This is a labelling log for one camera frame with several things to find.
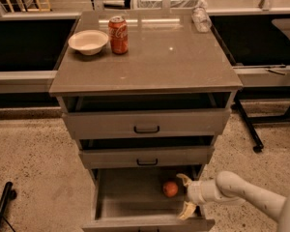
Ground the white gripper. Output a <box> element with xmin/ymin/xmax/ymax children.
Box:
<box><xmin>176</xmin><ymin>173</ymin><xmax>222</xmax><ymax>220</ymax></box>

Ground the red apple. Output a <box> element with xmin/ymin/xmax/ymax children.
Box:
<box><xmin>162</xmin><ymin>181</ymin><xmax>178</xmax><ymax>197</ymax></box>

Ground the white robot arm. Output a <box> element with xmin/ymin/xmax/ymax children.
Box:
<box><xmin>177</xmin><ymin>171</ymin><xmax>290</xmax><ymax>232</ymax></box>

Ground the grey middle drawer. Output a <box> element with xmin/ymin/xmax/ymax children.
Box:
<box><xmin>79</xmin><ymin>136</ymin><xmax>214</xmax><ymax>169</ymax></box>

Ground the grey drawer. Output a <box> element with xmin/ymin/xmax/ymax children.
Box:
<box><xmin>79</xmin><ymin>136</ymin><xmax>214</xmax><ymax>169</ymax></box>
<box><xmin>82</xmin><ymin>165</ymin><xmax>215</xmax><ymax>232</ymax></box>
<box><xmin>61</xmin><ymin>92</ymin><xmax>232</xmax><ymax>140</ymax></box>

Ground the grey bottom drawer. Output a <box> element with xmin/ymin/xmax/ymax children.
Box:
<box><xmin>82</xmin><ymin>165</ymin><xmax>215</xmax><ymax>232</ymax></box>

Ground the grey top drawer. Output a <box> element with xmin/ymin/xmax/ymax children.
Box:
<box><xmin>61</xmin><ymin>92</ymin><xmax>232</xmax><ymax>140</ymax></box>

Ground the grey three-drawer cabinet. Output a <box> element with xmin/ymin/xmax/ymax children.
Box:
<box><xmin>48</xmin><ymin>9</ymin><xmax>244</xmax><ymax>232</ymax></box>

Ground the clear plastic water bottle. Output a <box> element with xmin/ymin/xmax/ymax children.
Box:
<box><xmin>191</xmin><ymin>7</ymin><xmax>212</xmax><ymax>33</ymax></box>

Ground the black table leg with caster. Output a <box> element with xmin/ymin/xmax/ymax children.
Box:
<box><xmin>234</xmin><ymin>96</ymin><xmax>290</xmax><ymax>154</ymax></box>

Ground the black stand leg left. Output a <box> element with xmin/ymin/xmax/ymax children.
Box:
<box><xmin>0</xmin><ymin>181</ymin><xmax>17</xmax><ymax>232</ymax></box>

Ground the red coca-cola can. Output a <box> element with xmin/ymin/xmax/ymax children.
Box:
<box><xmin>108</xmin><ymin>16</ymin><xmax>129</xmax><ymax>54</ymax></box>

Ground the white bowl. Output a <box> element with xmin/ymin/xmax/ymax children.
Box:
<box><xmin>68</xmin><ymin>30</ymin><xmax>109</xmax><ymax>56</ymax></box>

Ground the white wire basket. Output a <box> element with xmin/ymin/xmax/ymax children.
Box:
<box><xmin>131</xmin><ymin>0</ymin><xmax>207</xmax><ymax>10</ymax></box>

